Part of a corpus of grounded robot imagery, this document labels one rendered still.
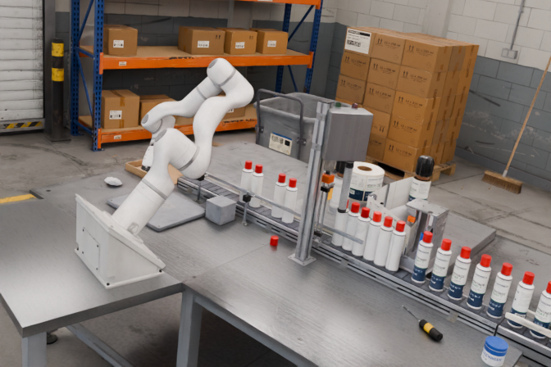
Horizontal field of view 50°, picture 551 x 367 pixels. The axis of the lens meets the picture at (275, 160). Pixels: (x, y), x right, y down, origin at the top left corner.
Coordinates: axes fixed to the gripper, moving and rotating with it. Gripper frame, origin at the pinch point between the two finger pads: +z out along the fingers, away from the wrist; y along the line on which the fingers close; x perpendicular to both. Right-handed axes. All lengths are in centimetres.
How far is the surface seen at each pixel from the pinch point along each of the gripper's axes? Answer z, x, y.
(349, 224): 11, 0, -89
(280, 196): -3, -12, -57
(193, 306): 55, 13, -35
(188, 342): 66, 2, -33
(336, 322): 55, 21, -89
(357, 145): -10, 28, -90
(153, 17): -305, -269, 163
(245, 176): -12.1, -15.1, -38.5
